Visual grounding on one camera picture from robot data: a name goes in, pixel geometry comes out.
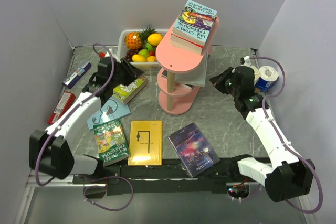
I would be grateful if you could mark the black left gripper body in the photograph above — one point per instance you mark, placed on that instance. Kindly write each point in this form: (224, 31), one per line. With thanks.
(119, 78)

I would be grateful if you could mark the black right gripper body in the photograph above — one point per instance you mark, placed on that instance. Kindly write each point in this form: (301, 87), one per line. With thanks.
(232, 89)

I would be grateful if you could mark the grey Great Gatsby book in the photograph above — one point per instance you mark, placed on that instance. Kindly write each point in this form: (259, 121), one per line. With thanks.
(197, 77)

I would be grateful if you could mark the red 13-Storey Treehouse book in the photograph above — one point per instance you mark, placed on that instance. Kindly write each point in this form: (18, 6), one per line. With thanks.
(182, 40)

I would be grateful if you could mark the blue 143-Storey Treehouse book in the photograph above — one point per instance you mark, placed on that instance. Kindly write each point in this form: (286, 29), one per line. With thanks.
(195, 22)

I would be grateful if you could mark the purple shrink-wrapped Robinson Crusoe book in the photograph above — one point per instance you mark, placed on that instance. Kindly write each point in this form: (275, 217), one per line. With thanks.
(193, 149)

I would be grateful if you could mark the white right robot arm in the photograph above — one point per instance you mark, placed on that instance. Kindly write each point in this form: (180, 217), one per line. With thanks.
(287, 176)

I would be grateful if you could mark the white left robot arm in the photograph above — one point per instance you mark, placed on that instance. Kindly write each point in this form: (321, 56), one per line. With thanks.
(49, 150)

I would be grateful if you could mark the yellow mango front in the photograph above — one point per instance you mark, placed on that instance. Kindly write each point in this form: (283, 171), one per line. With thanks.
(138, 58)

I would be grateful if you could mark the lime green paperback book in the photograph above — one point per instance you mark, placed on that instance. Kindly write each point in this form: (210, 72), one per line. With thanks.
(124, 94)

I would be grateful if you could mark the beige wrapped toilet roll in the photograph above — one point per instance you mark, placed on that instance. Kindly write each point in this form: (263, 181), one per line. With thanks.
(256, 74)

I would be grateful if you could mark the dark red grapes bunch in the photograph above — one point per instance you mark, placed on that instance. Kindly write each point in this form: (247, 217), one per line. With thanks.
(130, 53)

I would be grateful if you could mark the orange fruit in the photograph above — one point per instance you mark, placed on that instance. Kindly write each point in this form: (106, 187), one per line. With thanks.
(151, 59)

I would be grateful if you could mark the green pear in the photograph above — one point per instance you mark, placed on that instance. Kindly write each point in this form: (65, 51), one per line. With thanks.
(144, 53)

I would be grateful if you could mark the blue wrapped toilet roll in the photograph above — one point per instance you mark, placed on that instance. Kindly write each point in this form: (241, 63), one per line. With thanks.
(268, 77)

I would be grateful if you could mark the red strawberries cluster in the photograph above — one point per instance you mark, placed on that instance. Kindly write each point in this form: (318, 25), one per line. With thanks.
(151, 53)

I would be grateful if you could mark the black book on shelf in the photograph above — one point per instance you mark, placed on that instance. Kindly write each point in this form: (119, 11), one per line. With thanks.
(187, 85)

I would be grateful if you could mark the orange pineapple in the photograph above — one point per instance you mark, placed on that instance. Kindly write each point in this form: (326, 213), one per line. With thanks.
(133, 40)

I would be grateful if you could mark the light blue cat booklet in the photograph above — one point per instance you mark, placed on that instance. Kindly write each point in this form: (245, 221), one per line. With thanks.
(112, 110)

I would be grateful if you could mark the yellow lemon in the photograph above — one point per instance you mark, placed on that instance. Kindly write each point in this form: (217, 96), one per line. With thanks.
(155, 39)

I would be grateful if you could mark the pink three-tier wooden shelf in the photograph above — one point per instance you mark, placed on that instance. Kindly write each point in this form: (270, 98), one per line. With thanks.
(173, 98)

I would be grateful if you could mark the floral Little Women book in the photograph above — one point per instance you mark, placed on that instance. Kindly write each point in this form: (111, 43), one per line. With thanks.
(188, 46)

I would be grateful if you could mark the purple white toothpaste box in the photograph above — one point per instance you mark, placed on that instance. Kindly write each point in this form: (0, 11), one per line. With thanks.
(71, 79)

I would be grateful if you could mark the red rectangular box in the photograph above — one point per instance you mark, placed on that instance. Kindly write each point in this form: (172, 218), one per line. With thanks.
(65, 102)

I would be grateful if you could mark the green 104-Storey Treehouse book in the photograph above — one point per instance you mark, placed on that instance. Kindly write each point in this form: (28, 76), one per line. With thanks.
(111, 142)

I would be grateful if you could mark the yellow file folder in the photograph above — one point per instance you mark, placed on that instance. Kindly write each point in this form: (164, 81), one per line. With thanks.
(145, 143)

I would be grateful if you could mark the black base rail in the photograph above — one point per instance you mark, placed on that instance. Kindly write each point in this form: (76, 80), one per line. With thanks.
(170, 177)

